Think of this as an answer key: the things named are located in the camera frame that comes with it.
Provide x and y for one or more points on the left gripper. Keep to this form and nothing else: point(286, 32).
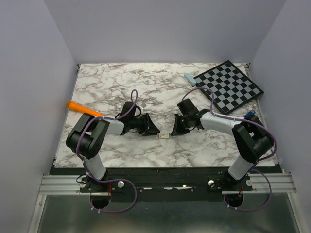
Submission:
point(149, 128)

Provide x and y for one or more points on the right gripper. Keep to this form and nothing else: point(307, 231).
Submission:
point(177, 130)

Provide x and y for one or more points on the white staple box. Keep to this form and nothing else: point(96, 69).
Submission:
point(164, 135)

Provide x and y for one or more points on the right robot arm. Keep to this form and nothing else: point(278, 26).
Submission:
point(251, 137)

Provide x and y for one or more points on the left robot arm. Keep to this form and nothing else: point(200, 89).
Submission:
point(87, 136)

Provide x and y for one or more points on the black grey checkerboard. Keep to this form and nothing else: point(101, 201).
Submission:
point(231, 87)

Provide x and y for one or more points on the orange marker pen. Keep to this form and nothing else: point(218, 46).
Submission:
point(71, 105)

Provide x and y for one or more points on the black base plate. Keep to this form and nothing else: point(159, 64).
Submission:
point(132, 185)

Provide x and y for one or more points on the aluminium rail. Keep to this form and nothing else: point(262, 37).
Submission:
point(255, 184)

